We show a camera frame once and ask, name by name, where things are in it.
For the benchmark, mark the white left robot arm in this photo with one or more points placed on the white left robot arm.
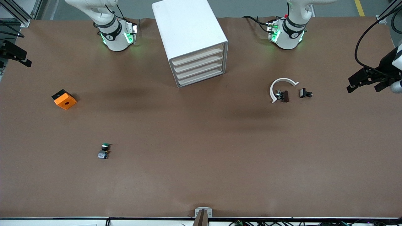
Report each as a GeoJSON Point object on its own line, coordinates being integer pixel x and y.
{"type": "Point", "coordinates": [287, 37]}

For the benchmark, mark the dark brown small component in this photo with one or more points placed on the dark brown small component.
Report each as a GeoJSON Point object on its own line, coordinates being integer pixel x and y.
{"type": "Point", "coordinates": [285, 96]}

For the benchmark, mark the small black switch component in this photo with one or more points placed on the small black switch component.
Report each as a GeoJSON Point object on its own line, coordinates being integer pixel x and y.
{"type": "Point", "coordinates": [303, 93]}

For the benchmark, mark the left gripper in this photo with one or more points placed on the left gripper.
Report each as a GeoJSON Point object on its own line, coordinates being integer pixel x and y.
{"type": "Point", "coordinates": [385, 65]}

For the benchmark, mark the green push button switch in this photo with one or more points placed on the green push button switch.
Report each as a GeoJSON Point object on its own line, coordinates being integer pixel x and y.
{"type": "Point", "coordinates": [102, 153]}

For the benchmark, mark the orange and black button box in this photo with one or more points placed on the orange and black button box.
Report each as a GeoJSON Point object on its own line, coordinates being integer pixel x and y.
{"type": "Point", "coordinates": [66, 102]}

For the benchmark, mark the aluminium frame post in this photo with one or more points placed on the aluminium frame post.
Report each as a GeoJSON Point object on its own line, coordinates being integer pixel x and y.
{"type": "Point", "coordinates": [381, 18]}
{"type": "Point", "coordinates": [19, 14]}

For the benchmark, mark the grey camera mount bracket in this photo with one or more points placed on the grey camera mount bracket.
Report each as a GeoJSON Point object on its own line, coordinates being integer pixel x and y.
{"type": "Point", "coordinates": [203, 216]}

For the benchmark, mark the white table edge rail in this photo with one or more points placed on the white table edge rail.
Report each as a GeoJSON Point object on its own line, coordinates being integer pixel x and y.
{"type": "Point", "coordinates": [141, 223]}

